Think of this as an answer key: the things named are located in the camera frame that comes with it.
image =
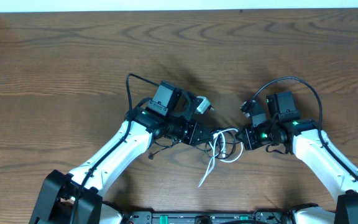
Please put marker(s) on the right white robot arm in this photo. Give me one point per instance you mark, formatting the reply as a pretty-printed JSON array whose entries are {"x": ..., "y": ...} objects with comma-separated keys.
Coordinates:
[{"x": 308, "y": 143}]

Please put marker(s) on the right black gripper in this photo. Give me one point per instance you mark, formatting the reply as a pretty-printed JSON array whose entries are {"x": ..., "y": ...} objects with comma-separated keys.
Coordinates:
[{"x": 253, "y": 139}]

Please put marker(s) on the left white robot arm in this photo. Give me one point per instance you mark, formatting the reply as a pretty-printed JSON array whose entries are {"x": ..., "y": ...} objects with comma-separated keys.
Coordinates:
[{"x": 77, "y": 197}]

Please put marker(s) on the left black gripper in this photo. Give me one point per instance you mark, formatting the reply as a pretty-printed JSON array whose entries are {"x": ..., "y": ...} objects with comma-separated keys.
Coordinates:
[{"x": 194, "y": 132}]

